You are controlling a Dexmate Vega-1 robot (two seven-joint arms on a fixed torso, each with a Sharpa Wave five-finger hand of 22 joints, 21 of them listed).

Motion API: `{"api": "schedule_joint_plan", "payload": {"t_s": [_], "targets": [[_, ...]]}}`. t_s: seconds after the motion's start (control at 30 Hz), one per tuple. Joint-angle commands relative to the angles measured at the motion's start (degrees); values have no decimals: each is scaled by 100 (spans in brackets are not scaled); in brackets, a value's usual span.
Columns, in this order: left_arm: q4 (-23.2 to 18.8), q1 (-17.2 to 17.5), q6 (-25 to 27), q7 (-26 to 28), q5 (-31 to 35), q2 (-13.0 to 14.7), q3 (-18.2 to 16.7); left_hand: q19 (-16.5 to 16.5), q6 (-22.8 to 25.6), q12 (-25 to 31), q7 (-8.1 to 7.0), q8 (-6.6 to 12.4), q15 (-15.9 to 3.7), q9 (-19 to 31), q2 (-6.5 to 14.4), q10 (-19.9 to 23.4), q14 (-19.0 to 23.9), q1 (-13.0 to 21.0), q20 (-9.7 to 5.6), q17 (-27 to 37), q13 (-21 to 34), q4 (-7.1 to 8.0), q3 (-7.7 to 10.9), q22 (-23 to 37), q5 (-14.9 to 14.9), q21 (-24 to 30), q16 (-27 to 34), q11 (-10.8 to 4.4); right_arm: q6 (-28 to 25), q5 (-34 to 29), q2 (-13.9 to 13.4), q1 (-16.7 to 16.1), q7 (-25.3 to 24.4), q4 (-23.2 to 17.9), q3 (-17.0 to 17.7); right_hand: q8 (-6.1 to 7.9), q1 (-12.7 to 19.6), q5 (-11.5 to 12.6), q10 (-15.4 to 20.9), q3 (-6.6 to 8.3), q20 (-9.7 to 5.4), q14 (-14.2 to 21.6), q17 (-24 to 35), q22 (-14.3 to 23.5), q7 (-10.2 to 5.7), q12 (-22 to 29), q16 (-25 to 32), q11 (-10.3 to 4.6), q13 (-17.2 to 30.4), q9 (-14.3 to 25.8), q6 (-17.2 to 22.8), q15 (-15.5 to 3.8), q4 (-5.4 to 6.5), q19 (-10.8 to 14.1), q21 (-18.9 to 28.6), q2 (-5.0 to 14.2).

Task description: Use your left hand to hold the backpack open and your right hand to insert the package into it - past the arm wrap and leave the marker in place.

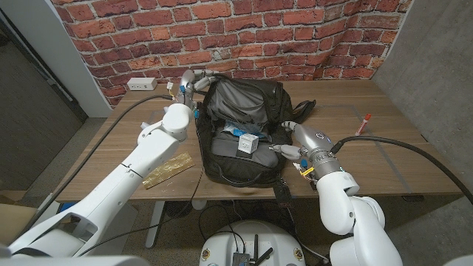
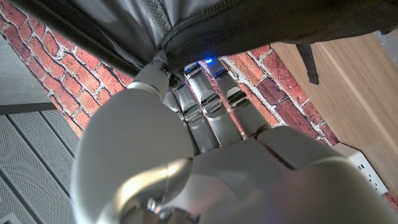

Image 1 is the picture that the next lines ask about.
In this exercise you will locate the black hanging backpack tag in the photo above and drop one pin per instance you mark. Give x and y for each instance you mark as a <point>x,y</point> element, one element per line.
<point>282,194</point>

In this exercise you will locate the red white marker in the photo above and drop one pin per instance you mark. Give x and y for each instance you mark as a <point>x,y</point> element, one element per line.
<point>363,125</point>

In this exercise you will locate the black backpack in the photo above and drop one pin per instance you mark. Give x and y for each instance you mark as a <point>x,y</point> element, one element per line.
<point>240,170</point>

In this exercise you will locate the black round floor object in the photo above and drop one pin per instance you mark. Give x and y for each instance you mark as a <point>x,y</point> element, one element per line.
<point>178,210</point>

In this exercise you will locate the gold foil packet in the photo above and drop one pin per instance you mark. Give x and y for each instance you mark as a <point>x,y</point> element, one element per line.
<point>166,170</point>

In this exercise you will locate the small white box package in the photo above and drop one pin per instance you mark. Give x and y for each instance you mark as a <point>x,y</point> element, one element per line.
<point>247,143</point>

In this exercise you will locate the white table leg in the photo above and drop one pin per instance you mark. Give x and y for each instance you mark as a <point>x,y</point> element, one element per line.
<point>154,225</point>

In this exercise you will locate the white robot head rim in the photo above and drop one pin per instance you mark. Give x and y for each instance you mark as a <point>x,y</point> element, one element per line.
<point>74,261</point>

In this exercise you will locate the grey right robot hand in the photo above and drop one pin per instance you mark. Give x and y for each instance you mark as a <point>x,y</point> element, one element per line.
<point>314,142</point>

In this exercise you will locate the dark table leg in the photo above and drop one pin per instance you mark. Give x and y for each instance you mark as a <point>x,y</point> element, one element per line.
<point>347,199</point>

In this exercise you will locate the small computer with antennas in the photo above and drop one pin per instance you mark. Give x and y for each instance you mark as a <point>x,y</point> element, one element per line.
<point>240,258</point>

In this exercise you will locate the blue white plastic pouch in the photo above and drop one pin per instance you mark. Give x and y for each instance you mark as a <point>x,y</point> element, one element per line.
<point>236,130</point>

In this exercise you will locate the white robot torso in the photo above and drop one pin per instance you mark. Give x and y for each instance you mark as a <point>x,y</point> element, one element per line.
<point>221,244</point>

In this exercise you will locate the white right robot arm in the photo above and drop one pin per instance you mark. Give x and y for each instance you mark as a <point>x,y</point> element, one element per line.
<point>351,221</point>

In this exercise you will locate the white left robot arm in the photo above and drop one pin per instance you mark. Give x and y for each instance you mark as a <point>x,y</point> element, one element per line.
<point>111,192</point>

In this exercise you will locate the white power strip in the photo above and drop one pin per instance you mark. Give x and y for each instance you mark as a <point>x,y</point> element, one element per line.
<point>142,84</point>

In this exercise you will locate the brick print backdrop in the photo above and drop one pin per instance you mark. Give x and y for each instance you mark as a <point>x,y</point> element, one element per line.
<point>258,37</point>

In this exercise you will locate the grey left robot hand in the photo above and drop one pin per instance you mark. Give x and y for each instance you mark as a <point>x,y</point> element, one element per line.
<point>188,85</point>

